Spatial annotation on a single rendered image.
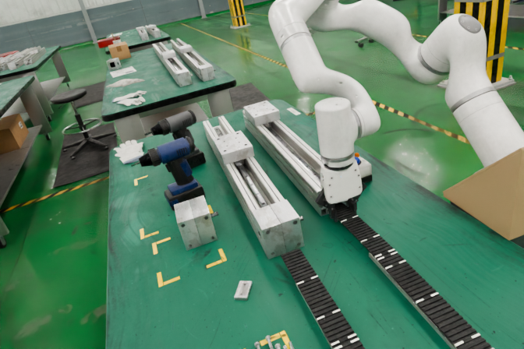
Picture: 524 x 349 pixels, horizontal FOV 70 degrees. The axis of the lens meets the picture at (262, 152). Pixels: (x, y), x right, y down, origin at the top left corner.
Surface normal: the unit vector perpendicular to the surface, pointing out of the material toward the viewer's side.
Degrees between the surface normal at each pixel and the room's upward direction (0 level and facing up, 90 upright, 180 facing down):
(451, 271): 0
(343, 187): 90
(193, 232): 90
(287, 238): 90
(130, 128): 90
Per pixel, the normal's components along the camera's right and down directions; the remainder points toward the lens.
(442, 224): -0.18, -0.88
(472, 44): 0.23, 0.24
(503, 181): -0.94, 0.28
